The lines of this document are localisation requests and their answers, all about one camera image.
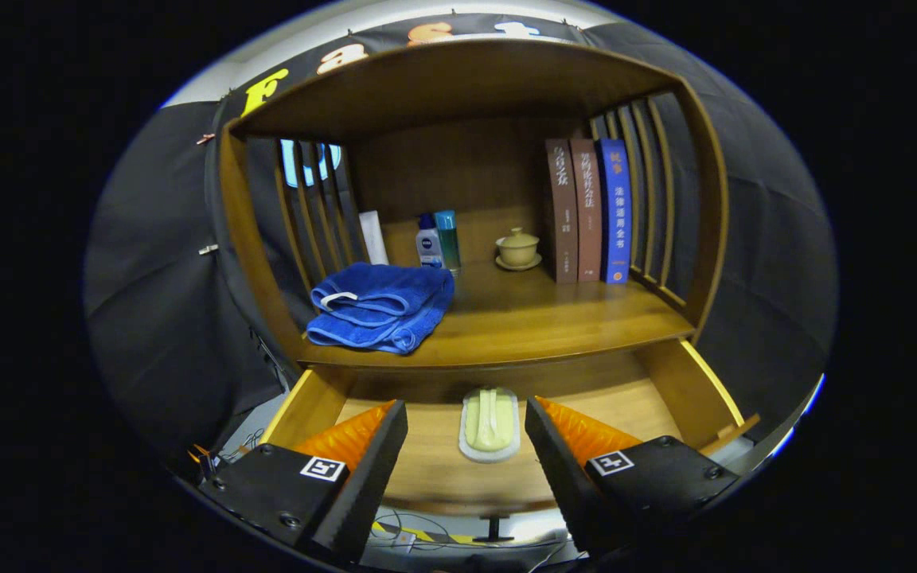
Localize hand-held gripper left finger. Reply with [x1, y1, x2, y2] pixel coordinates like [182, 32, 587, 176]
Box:
[200, 400, 409, 564]

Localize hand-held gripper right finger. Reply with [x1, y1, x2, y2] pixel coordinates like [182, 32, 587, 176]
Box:
[524, 396, 739, 558]

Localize wooden drawer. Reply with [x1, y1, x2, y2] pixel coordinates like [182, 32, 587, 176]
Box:
[259, 338, 762, 544]

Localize white sponge brush green handle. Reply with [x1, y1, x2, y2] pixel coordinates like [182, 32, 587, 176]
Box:
[458, 387, 521, 464]

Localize wooden countertop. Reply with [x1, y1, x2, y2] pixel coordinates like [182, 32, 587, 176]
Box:
[299, 209, 696, 369]

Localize wooden cabinet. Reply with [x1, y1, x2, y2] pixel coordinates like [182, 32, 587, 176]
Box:
[216, 38, 762, 518]

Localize yellow black floor tape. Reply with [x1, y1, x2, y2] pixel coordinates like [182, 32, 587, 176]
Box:
[371, 521, 479, 546]

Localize blue towel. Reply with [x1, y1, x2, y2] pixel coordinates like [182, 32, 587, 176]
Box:
[305, 263, 456, 355]

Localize beige lidded teacup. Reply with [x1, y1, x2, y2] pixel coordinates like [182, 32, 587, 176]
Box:
[494, 227, 542, 272]

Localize white lotion bottle blue cap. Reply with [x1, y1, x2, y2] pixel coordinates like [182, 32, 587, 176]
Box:
[416, 213, 445, 269]

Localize white tube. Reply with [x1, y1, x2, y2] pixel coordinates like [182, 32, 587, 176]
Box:
[358, 210, 389, 266]

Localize teal bottle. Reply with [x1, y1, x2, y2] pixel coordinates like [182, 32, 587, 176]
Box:
[435, 209, 462, 275]

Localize dark brown book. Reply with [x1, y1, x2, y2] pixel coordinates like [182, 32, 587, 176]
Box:
[544, 138, 579, 284]

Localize reddish brown book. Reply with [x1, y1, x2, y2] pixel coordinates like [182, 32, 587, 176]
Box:
[570, 138, 604, 283]

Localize blue book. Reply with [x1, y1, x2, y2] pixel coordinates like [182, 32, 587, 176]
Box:
[595, 138, 633, 285]

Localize bundle of thin cables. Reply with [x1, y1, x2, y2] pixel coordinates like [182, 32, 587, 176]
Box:
[216, 430, 268, 466]

